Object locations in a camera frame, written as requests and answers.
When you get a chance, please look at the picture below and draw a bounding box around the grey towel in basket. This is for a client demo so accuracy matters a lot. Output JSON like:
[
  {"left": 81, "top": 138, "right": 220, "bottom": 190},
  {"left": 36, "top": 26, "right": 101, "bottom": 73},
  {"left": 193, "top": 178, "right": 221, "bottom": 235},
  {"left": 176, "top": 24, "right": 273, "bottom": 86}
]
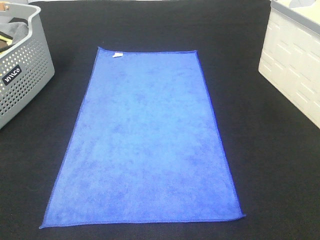
[{"left": 0, "top": 22, "right": 29, "bottom": 45}]

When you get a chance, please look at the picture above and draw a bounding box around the black table cloth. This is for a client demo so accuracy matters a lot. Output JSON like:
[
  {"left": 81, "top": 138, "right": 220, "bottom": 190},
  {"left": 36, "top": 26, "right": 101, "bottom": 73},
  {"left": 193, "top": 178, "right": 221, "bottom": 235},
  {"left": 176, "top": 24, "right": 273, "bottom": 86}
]
[{"left": 0, "top": 0, "right": 320, "bottom": 240}]

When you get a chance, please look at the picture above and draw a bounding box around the grey perforated laundry basket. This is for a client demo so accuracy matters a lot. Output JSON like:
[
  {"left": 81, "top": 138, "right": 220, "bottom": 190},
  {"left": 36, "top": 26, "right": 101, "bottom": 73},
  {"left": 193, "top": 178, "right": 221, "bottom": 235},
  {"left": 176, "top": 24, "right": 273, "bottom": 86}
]
[{"left": 0, "top": 2, "right": 55, "bottom": 127}]

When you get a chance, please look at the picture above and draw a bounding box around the white plastic storage box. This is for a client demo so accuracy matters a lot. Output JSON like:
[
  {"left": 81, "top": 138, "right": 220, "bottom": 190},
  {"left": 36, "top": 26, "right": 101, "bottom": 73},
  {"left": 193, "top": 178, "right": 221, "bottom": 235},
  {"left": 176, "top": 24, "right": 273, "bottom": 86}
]
[{"left": 258, "top": 0, "right": 320, "bottom": 127}]

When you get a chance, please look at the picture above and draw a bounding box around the blue microfiber towel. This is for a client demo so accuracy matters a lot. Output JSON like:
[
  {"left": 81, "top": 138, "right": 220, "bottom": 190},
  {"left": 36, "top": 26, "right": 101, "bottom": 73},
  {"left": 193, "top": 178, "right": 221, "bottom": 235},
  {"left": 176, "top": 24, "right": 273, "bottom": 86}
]
[{"left": 41, "top": 48, "right": 244, "bottom": 228}]

